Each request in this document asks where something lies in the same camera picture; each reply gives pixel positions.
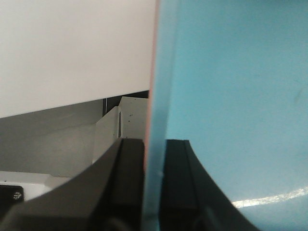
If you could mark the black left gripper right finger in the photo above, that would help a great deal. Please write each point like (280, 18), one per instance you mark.
(190, 199)

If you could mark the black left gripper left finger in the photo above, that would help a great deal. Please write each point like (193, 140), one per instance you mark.
(107, 196)

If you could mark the pink plastic box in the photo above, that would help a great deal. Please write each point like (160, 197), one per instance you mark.
(152, 72)

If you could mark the light blue plastic box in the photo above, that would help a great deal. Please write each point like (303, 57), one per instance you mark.
(231, 76)

